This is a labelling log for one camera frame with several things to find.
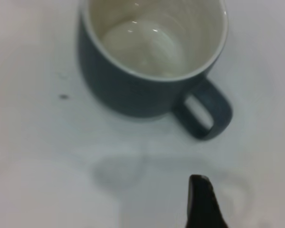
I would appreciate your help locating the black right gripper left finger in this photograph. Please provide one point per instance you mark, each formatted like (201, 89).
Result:
(202, 204)

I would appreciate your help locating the dark grey-blue ceramic mug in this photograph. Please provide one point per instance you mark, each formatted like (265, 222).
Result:
(109, 90)

